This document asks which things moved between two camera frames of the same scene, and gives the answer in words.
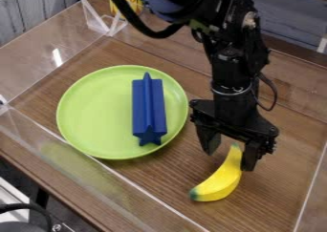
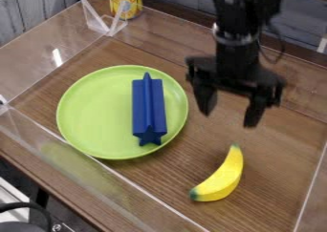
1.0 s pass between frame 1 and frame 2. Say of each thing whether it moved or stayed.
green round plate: stayed
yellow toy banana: stayed
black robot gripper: moved
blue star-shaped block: stayed
